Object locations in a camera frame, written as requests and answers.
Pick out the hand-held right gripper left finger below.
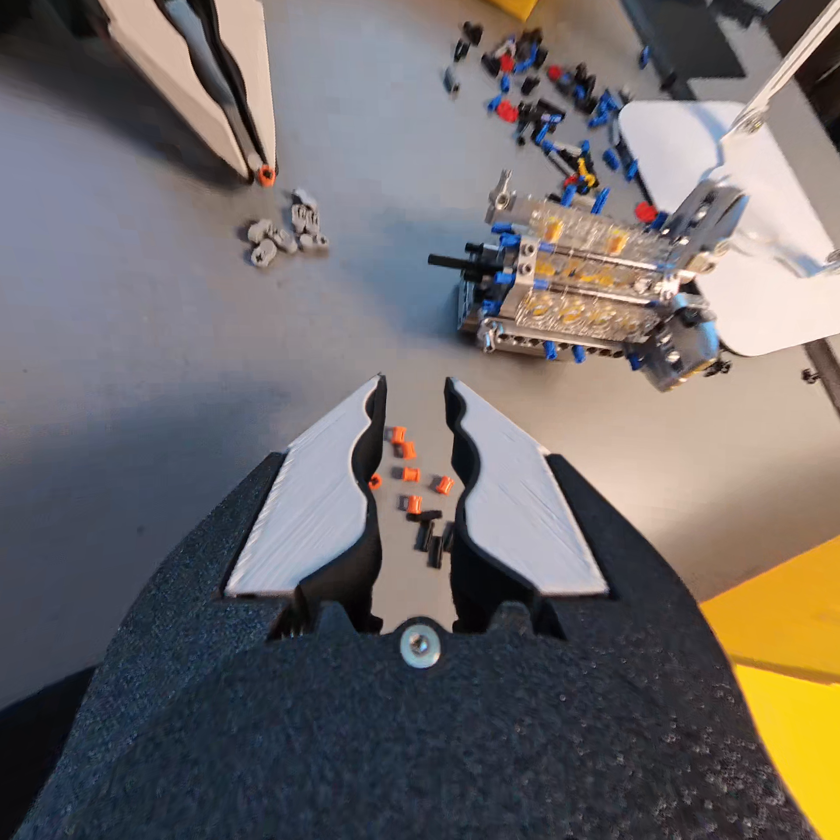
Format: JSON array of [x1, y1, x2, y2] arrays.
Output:
[[223, 374, 388, 634]]

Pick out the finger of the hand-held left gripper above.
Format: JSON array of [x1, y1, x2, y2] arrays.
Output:
[[97, 0, 256, 182], [212, 0, 278, 172]]

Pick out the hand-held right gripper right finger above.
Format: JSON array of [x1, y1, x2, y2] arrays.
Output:
[[444, 376, 611, 635]]

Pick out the group of black pins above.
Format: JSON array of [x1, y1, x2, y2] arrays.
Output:
[[406, 508, 455, 568]]

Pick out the group of orange bushes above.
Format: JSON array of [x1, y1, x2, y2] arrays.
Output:
[[367, 425, 455, 516]]

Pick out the pile of grey connector pieces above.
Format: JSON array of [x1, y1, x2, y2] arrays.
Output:
[[244, 189, 330, 270]]

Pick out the grey toy brick assembly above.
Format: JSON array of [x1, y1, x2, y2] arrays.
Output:
[[428, 169, 749, 393]]

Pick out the scattered small brick parts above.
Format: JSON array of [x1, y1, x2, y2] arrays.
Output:
[[443, 21, 677, 217]]

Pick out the white rounded board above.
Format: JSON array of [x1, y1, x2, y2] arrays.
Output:
[[617, 98, 840, 358]]

